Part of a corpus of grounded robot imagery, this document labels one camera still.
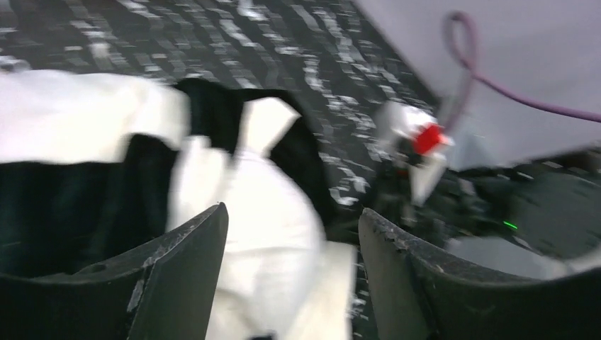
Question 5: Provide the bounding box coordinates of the black white checkered pillowcase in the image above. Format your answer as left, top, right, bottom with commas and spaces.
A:
1, 70, 338, 277

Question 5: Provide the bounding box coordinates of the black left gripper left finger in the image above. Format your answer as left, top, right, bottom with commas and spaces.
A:
1, 203, 228, 340

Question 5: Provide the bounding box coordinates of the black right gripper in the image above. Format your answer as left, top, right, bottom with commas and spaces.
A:
375, 162, 600, 261

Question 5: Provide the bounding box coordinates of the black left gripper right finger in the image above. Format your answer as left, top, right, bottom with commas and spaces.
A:
359, 209, 600, 339

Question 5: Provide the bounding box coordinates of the white pillow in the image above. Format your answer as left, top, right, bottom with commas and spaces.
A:
168, 137, 356, 339

